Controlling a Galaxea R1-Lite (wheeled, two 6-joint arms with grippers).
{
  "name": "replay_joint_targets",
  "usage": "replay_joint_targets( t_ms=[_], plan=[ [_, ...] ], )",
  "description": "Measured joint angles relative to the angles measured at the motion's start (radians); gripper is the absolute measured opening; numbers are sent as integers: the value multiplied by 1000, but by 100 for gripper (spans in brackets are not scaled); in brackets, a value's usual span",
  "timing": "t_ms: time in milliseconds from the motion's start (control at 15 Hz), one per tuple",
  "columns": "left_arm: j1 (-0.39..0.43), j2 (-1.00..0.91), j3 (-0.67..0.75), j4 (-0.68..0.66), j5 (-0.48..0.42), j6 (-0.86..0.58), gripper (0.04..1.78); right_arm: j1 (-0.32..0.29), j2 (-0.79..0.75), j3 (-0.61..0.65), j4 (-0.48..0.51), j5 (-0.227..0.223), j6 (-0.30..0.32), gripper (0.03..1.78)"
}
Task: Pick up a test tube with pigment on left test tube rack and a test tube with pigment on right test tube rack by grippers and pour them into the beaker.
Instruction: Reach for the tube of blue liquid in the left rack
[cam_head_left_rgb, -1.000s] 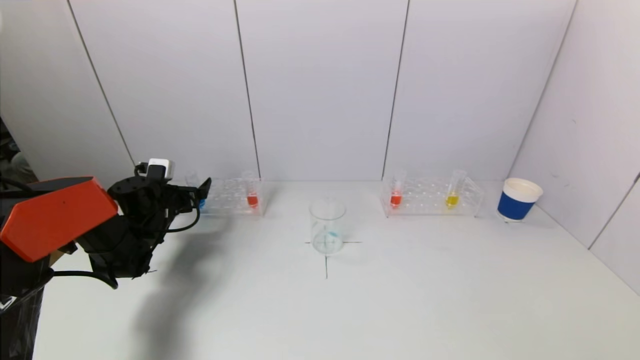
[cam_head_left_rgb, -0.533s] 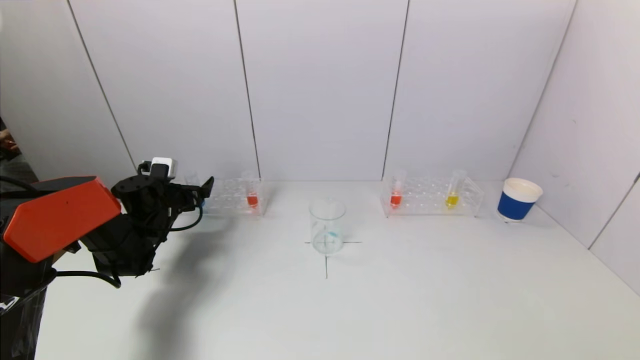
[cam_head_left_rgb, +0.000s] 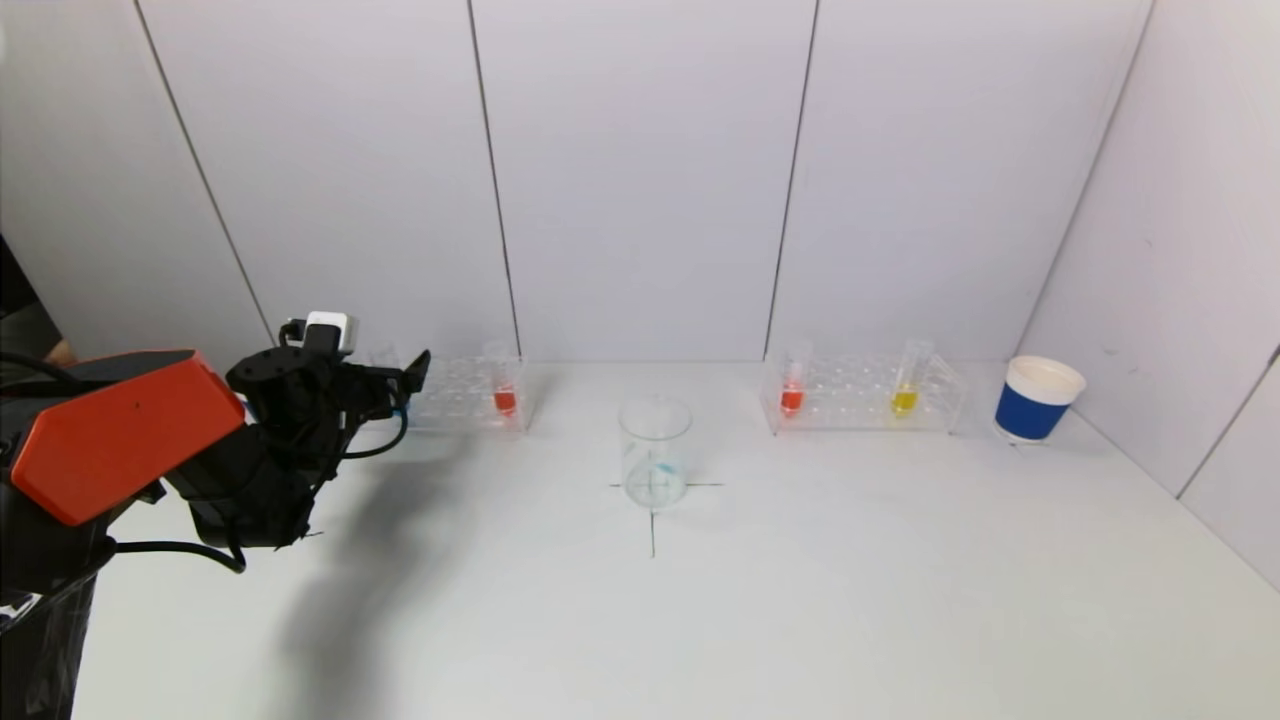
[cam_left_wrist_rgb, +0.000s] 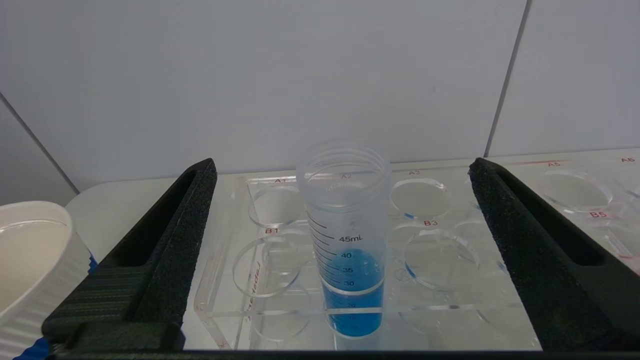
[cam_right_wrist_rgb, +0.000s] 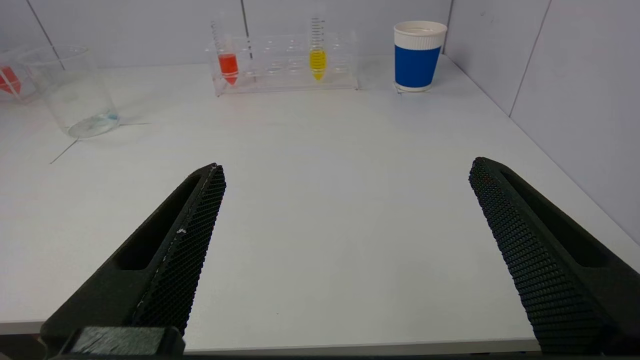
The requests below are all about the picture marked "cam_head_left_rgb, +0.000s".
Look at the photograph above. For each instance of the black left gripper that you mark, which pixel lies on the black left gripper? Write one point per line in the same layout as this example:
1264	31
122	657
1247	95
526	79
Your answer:
360	392

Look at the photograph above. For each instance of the blue pigment test tube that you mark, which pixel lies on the blue pigment test tube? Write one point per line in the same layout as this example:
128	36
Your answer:
386	355

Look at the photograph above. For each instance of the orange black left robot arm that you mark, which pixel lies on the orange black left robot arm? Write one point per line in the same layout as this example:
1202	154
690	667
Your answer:
120	430

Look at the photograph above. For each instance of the clear acrylic test tube rack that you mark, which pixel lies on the clear acrylic test tube rack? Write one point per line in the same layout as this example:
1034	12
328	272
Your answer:
850	395
460	400

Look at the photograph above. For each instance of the orange pigment test tube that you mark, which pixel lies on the orange pigment test tube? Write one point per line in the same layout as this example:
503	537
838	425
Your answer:
791	400
506	402

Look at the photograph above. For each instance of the clear glass beaker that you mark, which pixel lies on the clear glass beaker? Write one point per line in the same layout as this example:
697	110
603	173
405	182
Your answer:
655	470

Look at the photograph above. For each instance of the yellow pigment test tube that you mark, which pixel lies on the yellow pigment test tube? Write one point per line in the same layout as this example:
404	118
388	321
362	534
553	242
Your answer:
903	401

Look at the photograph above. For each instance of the blue white paper cup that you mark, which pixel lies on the blue white paper cup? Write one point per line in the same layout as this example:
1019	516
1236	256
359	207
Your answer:
1030	412

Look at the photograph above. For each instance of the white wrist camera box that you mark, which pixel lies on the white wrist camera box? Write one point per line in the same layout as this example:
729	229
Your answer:
330	330

